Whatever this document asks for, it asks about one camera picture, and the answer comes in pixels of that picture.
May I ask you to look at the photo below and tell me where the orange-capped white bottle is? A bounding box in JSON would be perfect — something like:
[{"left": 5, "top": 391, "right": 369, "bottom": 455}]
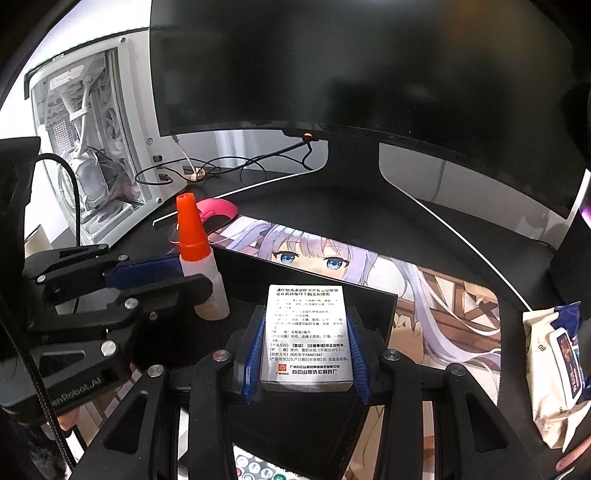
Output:
[{"left": 176, "top": 194, "right": 230, "bottom": 320}]

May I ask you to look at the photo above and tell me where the black storage box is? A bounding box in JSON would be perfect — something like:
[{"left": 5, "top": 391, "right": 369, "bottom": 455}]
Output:
[{"left": 175, "top": 244, "right": 399, "bottom": 464}]

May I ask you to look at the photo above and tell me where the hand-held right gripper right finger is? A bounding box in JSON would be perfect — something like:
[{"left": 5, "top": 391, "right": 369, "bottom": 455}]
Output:
[{"left": 346, "top": 307, "right": 550, "bottom": 480}]

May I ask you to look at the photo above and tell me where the black curved monitor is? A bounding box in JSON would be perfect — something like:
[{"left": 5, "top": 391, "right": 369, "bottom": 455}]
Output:
[{"left": 148, "top": 0, "right": 583, "bottom": 222}]

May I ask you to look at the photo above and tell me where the white computer case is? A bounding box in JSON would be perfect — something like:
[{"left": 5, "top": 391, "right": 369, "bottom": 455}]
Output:
[{"left": 23, "top": 30, "right": 195, "bottom": 245}]

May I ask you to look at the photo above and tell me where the pink computer mouse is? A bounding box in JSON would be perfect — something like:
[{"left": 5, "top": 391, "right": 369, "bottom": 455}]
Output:
[{"left": 198, "top": 198, "right": 238, "bottom": 232}]

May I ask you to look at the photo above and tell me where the printed desk mat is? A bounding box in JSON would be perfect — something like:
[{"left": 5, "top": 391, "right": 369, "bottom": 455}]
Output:
[{"left": 205, "top": 220, "right": 504, "bottom": 407}]

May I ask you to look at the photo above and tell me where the white medicine box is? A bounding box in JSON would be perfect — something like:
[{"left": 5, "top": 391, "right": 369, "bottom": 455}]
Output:
[{"left": 259, "top": 284, "right": 357, "bottom": 393}]

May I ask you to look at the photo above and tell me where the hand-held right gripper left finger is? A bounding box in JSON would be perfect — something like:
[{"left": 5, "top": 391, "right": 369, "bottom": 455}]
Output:
[{"left": 69, "top": 305, "right": 269, "bottom": 480}]

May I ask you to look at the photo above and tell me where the wet wipes pack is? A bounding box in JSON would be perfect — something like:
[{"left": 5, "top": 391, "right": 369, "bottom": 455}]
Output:
[{"left": 522, "top": 302, "right": 587, "bottom": 450}]

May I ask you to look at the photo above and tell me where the black desk cable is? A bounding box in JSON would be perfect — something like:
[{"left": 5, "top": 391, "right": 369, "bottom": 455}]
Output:
[{"left": 135, "top": 137, "right": 329, "bottom": 186}]

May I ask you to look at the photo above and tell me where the white cable with clip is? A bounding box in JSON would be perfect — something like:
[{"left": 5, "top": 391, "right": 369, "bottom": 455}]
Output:
[{"left": 171, "top": 134, "right": 208, "bottom": 182}]

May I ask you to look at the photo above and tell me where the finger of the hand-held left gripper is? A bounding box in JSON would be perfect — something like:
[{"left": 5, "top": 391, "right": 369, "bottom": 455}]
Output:
[
  {"left": 25, "top": 247, "right": 183, "bottom": 305},
  {"left": 30, "top": 274, "right": 214, "bottom": 344}
]

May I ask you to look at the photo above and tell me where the white remote with coloured buttons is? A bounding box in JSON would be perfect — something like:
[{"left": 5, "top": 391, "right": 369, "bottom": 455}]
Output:
[{"left": 233, "top": 450, "right": 296, "bottom": 480}]

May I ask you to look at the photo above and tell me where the pink object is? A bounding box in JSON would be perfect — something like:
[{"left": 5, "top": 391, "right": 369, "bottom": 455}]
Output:
[{"left": 556, "top": 443, "right": 591, "bottom": 480}]

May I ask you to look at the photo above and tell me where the person's left hand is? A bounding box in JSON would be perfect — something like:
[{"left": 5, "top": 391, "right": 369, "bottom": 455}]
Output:
[{"left": 45, "top": 407, "right": 83, "bottom": 432}]

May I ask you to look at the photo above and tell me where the braided black cable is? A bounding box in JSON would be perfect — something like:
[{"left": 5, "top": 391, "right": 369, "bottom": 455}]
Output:
[{"left": 25, "top": 351, "right": 77, "bottom": 480}]

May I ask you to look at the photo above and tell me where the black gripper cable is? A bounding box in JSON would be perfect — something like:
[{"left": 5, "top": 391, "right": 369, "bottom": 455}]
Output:
[{"left": 34, "top": 153, "right": 90, "bottom": 247}]

